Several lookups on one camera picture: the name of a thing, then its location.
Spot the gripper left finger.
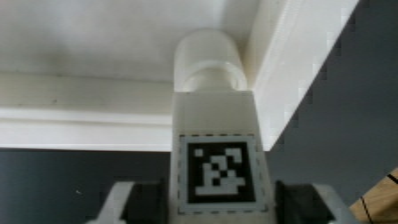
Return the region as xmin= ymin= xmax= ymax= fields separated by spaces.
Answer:
xmin=85 ymin=180 xmax=167 ymax=224

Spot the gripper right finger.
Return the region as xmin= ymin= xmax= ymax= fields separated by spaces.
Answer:
xmin=275 ymin=181 xmax=360 ymax=224

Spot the white table leg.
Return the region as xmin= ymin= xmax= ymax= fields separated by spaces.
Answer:
xmin=167 ymin=59 xmax=278 ymax=224

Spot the white square table top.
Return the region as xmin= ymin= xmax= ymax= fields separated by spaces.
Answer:
xmin=0 ymin=0 xmax=358 ymax=151

